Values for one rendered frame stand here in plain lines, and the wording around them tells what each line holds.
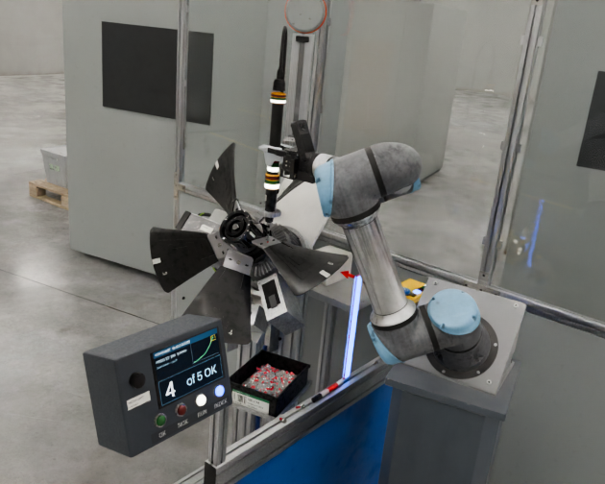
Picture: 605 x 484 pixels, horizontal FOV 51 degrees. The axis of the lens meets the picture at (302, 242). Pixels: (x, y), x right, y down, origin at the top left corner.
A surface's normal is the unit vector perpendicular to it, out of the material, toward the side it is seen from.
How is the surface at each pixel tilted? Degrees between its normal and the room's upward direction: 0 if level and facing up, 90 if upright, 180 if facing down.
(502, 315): 43
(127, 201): 90
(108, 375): 90
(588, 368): 90
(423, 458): 90
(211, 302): 51
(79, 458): 0
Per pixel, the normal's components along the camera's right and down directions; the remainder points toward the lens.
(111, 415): -0.64, 0.20
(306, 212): -0.43, -0.45
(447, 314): -0.16, -0.56
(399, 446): -0.42, 0.26
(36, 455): 0.09, -0.94
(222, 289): 0.24, -0.32
